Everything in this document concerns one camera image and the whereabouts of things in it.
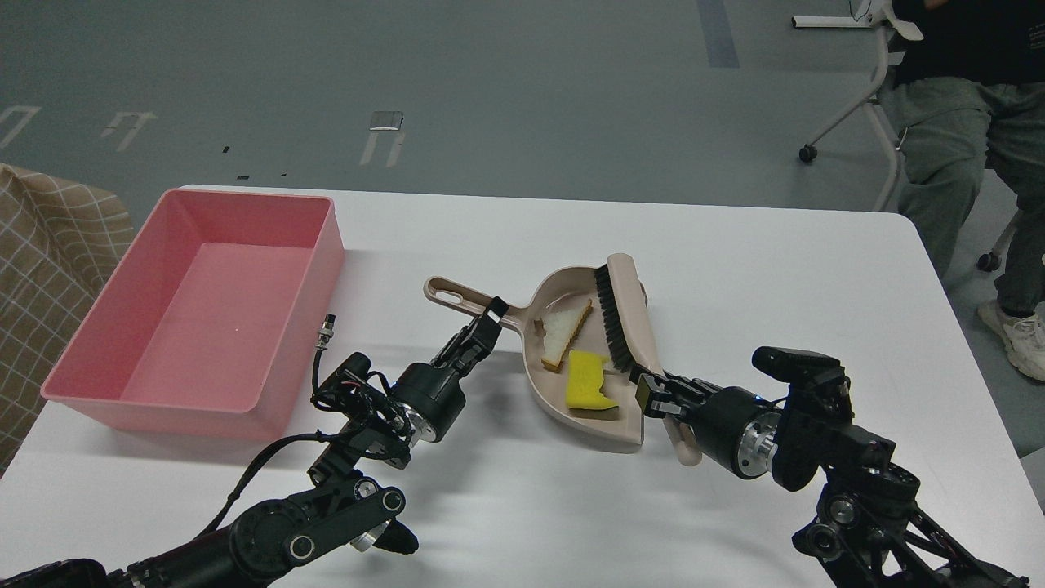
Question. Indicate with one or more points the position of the brown checkered cloth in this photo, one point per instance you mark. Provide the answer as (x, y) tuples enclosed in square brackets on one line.
[(60, 242)]

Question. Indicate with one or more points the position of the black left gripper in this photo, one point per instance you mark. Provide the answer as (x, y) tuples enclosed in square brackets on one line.
[(431, 392)]

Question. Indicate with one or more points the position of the yellow sponge piece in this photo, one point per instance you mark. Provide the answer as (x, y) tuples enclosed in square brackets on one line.
[(585, 380)]

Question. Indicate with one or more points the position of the white office chair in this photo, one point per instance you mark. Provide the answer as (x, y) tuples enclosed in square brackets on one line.
[(865, 98)]

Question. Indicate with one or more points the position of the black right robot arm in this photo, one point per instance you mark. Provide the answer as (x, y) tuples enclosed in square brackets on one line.
[(868, 530)]

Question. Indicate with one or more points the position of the pink plastic bin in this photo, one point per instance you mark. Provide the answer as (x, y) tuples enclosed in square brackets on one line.
[(207, 325)]

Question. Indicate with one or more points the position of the white floor stand base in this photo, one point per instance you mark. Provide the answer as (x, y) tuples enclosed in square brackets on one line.
[(833, 22)]

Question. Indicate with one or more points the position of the seated person dark clothes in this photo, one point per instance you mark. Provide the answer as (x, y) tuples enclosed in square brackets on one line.
[(971, 139)]

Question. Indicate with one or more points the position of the beige hand brush black bristles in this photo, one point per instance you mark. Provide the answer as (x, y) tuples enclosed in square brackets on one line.
[(629, 337)]

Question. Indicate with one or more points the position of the beige plastic dustpan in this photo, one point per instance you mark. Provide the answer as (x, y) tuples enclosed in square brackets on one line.
[(560, 290)]

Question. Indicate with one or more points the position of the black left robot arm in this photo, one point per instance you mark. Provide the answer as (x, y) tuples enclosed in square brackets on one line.
[(384, 421)]

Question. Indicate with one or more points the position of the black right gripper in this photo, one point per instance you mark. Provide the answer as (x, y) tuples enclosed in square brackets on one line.
[(734, 427)]

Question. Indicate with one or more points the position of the triangular bread slice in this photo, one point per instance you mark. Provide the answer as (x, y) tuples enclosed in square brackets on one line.
[(557, 330)]

